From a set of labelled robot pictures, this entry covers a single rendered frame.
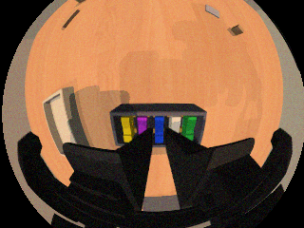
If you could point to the purple fuse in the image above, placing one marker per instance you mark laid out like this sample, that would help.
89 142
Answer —
142 123

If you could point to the white fuse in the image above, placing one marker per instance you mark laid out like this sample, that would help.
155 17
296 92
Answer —
174 122

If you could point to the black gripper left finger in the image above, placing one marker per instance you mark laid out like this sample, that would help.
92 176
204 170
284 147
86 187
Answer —
128 165

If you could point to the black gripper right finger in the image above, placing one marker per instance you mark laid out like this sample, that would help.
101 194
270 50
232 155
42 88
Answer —
191 163

